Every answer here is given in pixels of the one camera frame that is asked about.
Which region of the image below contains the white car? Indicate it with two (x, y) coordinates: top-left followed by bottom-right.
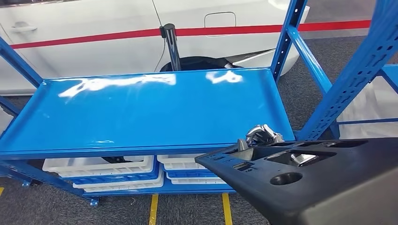
(0, 0), (311, 96)

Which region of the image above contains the black plastic trim part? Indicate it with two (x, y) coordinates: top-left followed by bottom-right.
(101, 156), (135, 164)

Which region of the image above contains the black stanchion post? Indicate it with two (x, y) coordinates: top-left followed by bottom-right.
(159, 23), (182, 72)

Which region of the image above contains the red barrier belt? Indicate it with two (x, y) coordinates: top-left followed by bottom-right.
(10, 20), (372, 50)

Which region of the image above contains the blue plastic crate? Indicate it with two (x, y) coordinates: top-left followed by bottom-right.
(163, 167), (218, 180)
(61, 160), (161, 187)

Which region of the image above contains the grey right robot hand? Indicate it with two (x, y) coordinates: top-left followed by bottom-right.
(237, 124), (318, 167)

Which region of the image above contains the black plastic car panel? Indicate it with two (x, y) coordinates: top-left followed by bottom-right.
(195, 137), (398, 225)

